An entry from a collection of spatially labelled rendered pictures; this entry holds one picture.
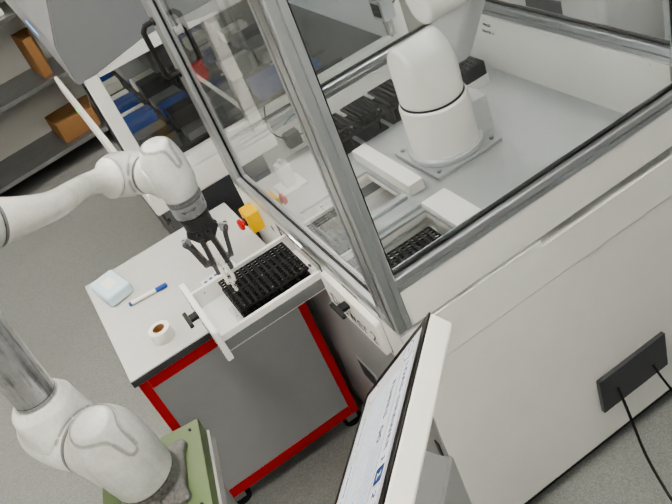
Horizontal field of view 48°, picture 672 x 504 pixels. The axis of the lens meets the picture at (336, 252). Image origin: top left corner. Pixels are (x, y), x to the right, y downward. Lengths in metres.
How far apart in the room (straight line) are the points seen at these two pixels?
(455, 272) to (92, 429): 0.86
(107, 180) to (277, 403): 1.04
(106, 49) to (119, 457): 1.40
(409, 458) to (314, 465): 1.63
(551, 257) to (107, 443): 1.11
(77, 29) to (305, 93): 1.36
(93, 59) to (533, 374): 1.67
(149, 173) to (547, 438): 1.33
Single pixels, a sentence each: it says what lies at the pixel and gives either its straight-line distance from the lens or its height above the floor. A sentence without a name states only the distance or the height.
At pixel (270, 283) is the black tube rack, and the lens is 2.09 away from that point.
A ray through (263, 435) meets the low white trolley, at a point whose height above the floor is 0.26.
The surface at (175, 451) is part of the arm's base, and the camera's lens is 1.92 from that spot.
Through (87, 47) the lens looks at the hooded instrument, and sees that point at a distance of 2.63.
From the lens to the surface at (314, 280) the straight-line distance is 2.07.
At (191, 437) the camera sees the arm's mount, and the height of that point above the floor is 0.81.
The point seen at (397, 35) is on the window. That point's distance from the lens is 1.45.
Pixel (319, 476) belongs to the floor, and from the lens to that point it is 2.78.
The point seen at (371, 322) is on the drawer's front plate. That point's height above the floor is 0.93.
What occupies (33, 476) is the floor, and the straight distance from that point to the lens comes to 3.51.
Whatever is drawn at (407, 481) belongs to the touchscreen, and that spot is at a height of 1.18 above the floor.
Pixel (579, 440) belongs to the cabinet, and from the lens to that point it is 2.44.
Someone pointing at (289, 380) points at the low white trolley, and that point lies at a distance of 2.54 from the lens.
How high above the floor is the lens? 2.13
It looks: 36 degrees down
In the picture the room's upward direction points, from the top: 24 degrees counter-clockwise
